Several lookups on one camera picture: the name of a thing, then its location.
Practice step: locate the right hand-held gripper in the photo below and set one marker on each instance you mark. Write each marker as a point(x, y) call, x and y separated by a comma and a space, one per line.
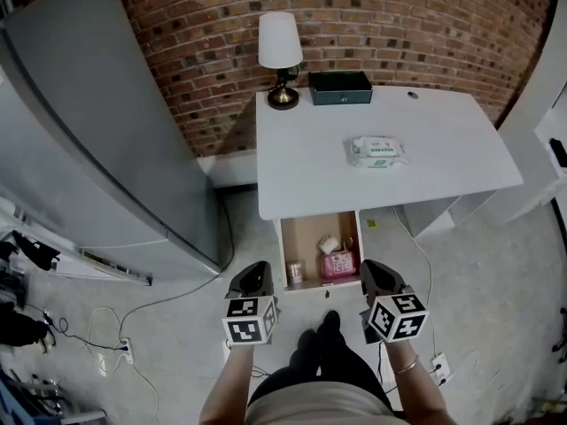
point(394, 317)

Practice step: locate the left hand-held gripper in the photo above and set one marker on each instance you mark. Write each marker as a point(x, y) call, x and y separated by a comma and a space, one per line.
point(248, 321)

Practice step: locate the wooden drawer white front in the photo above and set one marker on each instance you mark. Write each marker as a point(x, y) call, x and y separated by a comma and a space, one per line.
point(305, 241)

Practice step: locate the person's left forearm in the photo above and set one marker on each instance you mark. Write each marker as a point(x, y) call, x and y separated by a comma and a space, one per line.
point(226, 388)

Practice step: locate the person's right forearm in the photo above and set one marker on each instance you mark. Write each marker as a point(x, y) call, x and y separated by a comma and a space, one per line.
point(418, 396)

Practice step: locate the pink patterned cup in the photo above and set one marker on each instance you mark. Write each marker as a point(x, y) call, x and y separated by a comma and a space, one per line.
point(295, 272)

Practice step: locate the white power strip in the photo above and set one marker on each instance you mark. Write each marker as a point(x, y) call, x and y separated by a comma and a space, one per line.
point(127, 350)
point(442, 368)

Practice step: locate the pink pouch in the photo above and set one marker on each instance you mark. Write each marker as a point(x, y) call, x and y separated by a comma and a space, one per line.
point(339, 265)

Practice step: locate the person's legs black trousers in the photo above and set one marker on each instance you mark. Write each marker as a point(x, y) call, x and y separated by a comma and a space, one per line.
point(328, 357)

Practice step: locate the small wooden spoon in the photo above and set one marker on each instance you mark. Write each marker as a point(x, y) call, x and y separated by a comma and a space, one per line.
point(348, 241)

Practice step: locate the person's beige top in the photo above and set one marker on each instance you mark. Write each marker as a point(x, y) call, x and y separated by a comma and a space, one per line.
point(319, 405)

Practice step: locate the white wipes packet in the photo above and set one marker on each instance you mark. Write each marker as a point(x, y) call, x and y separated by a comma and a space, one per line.
point(376, 153)

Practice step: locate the white desk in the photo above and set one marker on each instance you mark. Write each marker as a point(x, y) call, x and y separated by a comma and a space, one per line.
point(310, 157)

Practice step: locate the white hutch cabinet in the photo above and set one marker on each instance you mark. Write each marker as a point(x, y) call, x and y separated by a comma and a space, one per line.
point(522, 140)

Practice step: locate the black desk grommet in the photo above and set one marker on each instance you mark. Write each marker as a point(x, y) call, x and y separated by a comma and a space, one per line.
point(413, 95)

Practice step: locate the group of black devices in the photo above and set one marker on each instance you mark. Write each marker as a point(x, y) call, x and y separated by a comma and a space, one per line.
point(35, 250)

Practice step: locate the dark green box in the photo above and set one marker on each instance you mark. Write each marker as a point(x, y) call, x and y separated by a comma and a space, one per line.
point(339, 98)

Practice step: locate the flat black object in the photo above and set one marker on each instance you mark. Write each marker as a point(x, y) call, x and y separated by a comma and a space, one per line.
point(559, 151)

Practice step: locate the grey refrigerator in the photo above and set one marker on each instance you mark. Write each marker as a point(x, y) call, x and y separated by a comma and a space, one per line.
point(88, 104)

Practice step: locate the white shade table lamp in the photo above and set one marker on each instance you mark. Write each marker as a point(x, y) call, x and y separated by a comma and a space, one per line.
point(279, 38)

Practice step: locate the blue metal frame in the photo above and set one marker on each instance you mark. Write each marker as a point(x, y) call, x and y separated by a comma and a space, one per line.
point(13, 405)

